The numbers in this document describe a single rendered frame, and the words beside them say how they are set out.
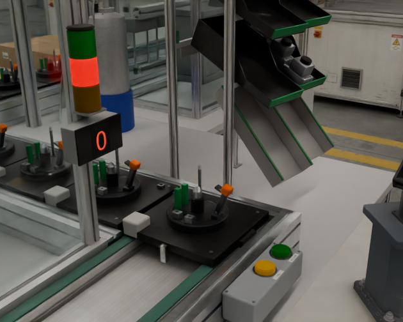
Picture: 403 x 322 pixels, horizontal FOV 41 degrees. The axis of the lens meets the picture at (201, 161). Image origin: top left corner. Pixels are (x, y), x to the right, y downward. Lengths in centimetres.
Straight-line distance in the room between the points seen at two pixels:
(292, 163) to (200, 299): 54
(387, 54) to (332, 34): 55
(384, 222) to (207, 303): 37
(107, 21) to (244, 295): 126
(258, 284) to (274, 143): 49
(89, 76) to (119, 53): 102
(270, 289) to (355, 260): 34
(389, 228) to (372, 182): 67
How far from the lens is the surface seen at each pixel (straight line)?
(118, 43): 202
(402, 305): 112
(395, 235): 104
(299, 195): 159
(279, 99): 128
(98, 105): 103
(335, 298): 119
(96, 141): 104
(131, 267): 117
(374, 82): 525
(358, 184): 169
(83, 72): 100
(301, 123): 156
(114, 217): 125
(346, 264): 130
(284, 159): 140
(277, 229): 121
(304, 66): 140
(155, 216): 124
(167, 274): 114
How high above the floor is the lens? 157
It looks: 23 degrees down
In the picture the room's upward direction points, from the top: 1 degrees counter-clockwise
